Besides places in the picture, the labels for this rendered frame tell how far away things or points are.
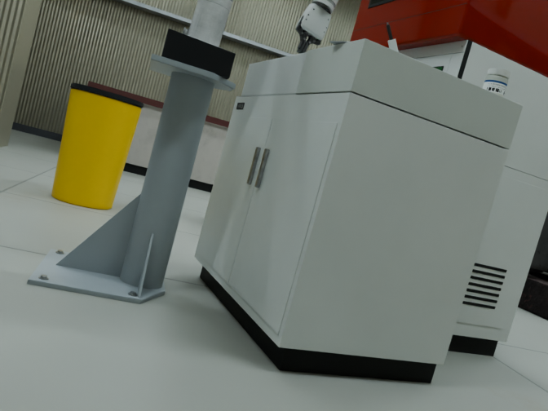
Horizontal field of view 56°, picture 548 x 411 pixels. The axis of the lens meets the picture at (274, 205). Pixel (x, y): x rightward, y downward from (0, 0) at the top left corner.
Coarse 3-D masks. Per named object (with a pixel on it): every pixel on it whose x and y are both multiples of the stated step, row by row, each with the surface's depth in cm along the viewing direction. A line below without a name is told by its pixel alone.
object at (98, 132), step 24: (72, 96) 322; (96, 96) 315; (120, 96) 319; (72, 120) 320; (96, 120) 317; (120, 120) 324; (72, 144) 320; (96, 144) 320; (120, 144) 329; (72, 168) 321; (96, 168) 323; (120, 168) 337; (72, 192) 322; (96, 192) 327
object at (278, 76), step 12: (276, 60) 192; (288, 60) 183; (300, 60) 173; (252, 72) 214; (264, 72) 201; (276, 72) 190; (288, 72) 180; (300, 72) 171; (252, 84) 211; (264, 84) 198; (276, 84) 187; (288, 84) 178
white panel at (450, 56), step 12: (420, 48) 219; (432, 48) 212; (444, 48) 205; (456, 48) 199; (468, 48) 195; (420, 60) 217; (432, 60) 210; (444, 60) 203; (456, 60) 197; (444, 72) 202; (456, 72) 196
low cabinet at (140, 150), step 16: (128, 96) 635; (144, 112) 647; (160, 112) 652; (144, 128) 650; (208, 128) 670; (224, 128) 675; (144, 144) 653; (208, 144) 673; (128, 160) 651; (144, 160) 656; (208, 160) 676; (192, 176) 674; (208, 176) 679
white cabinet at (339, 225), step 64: (256, 128) 196; (320, 128) 150; (384, 128) 146; (448, 128) 155; (256, 192) 182; (320, 192) 142; (384, 192) 150; (448, 192) 159; (256, 256) 171; (320, 256) 145; (384, 256) 154; (448, 256) 164; (256, 320) 161; (320, 320) 149; (384, 320) 158; (448, 320) 169
